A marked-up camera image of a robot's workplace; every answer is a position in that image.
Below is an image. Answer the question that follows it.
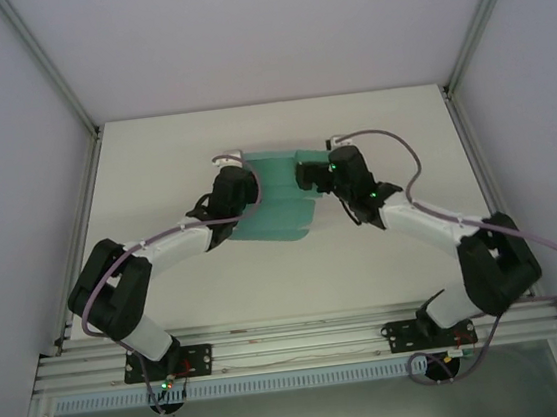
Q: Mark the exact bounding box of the teal paper box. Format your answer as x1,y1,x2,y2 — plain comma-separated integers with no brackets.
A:
219,142,341,249

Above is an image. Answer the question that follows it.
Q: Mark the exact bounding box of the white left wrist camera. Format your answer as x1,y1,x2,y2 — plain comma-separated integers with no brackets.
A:
210,147,245,170

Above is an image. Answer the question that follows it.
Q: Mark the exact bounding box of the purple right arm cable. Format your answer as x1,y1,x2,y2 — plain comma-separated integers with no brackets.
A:
330,107,557,394

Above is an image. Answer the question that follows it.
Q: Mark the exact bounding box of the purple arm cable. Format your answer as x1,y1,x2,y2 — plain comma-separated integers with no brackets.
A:
330,107,557,394
63,150,288,417

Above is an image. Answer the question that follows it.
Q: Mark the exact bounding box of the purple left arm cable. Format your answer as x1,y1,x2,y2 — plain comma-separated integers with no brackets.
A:
63,150,288,417

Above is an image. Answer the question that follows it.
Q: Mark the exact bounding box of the aluminium side rail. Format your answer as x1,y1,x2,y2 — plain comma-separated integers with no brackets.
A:
442,80,541,308
28,130,127,357

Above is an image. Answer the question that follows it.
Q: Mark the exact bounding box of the aluminium mounting rail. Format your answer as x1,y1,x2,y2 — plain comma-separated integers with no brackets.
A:
26,285,557,398

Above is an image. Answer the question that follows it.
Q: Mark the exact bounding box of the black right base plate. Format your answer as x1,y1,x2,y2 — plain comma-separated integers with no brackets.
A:
379,311,479,357

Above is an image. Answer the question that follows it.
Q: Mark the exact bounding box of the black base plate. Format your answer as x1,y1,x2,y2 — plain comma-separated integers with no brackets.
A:
379,311,479,357
121,342,216,386

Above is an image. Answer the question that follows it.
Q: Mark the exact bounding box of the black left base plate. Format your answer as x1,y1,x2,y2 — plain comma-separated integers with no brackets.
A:
121,342,216,386

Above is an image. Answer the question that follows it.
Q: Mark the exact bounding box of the slotted grey cable duct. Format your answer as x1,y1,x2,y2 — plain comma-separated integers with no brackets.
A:
53,351,479,417

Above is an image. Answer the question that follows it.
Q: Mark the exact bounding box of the aluminium frame post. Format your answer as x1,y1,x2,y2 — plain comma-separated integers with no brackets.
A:
433,0,542,95
0,0,102,147

